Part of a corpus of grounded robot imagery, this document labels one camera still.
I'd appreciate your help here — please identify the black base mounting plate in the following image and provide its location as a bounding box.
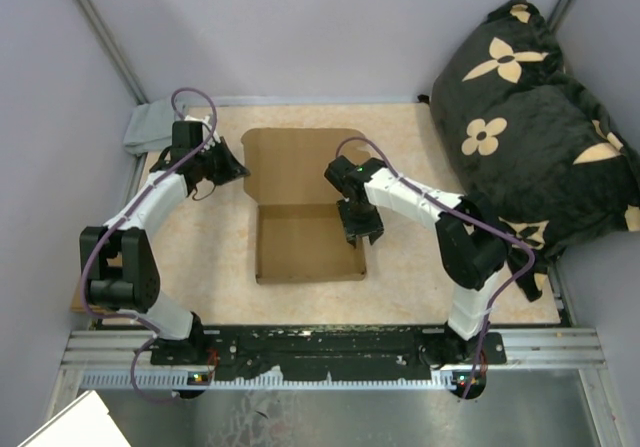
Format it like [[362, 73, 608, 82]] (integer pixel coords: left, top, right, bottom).
[[150, 325, 507, 399]]

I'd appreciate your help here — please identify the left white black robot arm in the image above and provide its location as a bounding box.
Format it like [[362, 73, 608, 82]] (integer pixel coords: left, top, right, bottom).
[[79, 116, 250, 364]]

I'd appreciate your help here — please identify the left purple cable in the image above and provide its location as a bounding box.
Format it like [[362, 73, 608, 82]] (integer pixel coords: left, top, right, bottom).
[[80, 86, 219, 404]]

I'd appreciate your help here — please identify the white sheet corner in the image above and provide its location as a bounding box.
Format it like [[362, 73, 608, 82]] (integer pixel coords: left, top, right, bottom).
[[20, 390, 130, 447]]

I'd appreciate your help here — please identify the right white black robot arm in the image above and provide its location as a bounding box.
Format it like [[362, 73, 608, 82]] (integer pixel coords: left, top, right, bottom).
[[324, 156, 510, 363]]

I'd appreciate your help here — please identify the aluminium rail frame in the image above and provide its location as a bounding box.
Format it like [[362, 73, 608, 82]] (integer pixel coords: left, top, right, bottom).
[[61, 325, 624, 446]]

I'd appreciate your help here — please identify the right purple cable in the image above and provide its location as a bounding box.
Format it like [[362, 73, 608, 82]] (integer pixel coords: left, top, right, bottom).
[[333, 136, 536, 401]]

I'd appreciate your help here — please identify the purple cable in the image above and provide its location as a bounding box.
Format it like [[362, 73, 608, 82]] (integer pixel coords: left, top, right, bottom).
[[333, 136, 536, 401], [80, 86, 219, 404]]

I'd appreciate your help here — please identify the grey folded cloth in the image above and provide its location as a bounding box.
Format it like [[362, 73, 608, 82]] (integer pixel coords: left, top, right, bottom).
[[123, 98, 178, 155]]

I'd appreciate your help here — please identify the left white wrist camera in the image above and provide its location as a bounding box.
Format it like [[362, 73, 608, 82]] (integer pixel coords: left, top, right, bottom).
[[185, 114, 222, 147]]

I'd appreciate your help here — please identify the brown cardboard box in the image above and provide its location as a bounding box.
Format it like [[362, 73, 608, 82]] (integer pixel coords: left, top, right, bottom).
[[241, 127, 370, 285]]

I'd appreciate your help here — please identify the small flat cardboard box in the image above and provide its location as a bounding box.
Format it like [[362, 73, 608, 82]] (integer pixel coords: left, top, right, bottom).
[[70, 279, 86, 313]]

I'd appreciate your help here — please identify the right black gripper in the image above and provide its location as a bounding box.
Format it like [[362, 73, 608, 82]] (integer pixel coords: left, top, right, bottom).
[[336, 197, 383, 247]]

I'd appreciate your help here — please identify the black floral pillow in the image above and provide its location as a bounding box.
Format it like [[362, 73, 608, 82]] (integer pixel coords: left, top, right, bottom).
[[422, 0, 639, 301]]

